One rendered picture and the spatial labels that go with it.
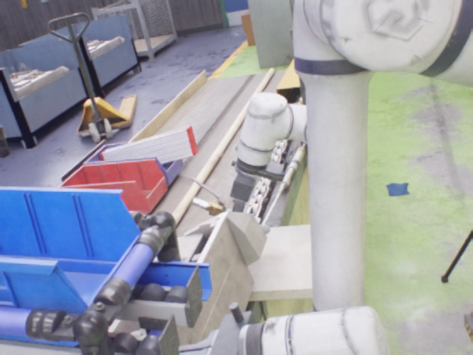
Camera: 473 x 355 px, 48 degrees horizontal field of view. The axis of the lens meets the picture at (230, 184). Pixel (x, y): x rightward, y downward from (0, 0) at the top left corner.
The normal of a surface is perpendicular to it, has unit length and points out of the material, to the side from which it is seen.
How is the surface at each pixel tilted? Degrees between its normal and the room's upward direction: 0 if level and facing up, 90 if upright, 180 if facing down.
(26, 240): 88
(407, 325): 0
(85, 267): 90
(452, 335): 0
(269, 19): 90
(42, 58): 90
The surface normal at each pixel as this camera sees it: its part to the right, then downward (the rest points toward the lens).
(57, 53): -0.25, 0.46
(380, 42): 0.02, 0.45
